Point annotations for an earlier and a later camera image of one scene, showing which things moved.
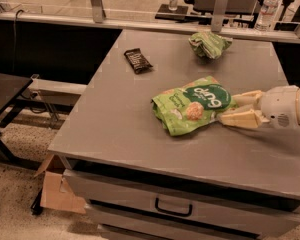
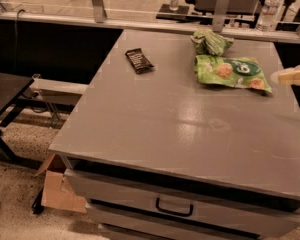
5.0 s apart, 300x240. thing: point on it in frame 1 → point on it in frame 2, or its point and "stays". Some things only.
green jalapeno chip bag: (209, 44) stays
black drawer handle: (172, 212) stays
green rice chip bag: (193, 105) → (240, 72)
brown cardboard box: (51, 180) stays
